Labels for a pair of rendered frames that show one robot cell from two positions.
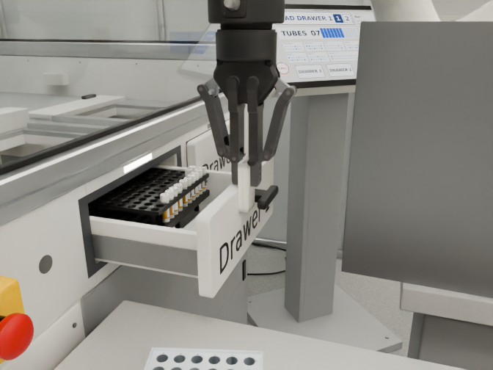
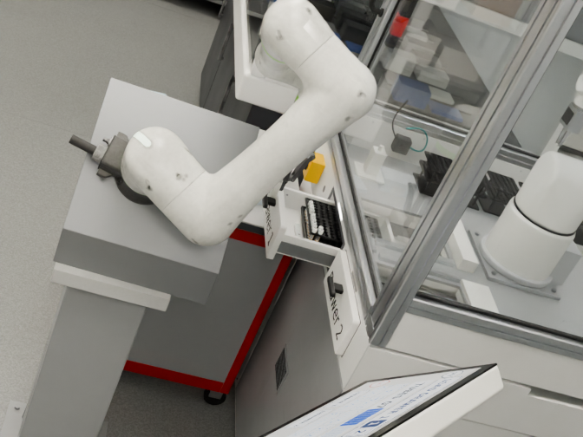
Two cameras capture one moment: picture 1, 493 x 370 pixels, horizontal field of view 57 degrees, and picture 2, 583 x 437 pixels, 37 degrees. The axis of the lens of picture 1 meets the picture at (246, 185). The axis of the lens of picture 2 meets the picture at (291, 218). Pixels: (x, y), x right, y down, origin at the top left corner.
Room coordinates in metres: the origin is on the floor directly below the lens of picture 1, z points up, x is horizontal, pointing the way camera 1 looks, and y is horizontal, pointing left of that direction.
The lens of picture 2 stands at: (2.34, -1.13, 2.04)
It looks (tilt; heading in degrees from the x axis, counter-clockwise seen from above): 29 degrees down; 145
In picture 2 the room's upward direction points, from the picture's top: 25 degrees clockwise
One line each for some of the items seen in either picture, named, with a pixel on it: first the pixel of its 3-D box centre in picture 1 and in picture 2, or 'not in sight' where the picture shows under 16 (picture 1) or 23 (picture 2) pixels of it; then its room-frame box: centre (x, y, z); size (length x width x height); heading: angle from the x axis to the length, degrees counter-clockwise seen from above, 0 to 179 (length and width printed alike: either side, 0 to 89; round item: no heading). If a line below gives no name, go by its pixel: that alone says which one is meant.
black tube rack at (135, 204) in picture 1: (124, 201); (340, 234); (0.68, 0.20, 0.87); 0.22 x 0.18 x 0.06; 72
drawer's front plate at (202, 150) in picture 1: (219, 151); (340, 300); (0.97, 0.06, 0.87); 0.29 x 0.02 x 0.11; 162
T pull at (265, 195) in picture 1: (260, 195); (269, 200); (0.61, -0.02, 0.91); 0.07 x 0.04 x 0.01; 162
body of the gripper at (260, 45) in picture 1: (246, 66); not in sight; (0.59, 0.00, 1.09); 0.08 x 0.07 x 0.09; 72
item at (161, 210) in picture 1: (180, 191); (311, 216); (0.65, 0.10, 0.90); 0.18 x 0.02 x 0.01; 162
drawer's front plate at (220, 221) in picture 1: (242, 213); (273, 212); (0.62, 0.01, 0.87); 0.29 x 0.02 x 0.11; 162
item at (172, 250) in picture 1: (119, 203); (343, 236); (0.68, 0.20, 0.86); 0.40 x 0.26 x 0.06; 72
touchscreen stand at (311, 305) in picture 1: (320, 207); not in sight; (1.53, -0.27, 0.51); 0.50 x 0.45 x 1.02; 24
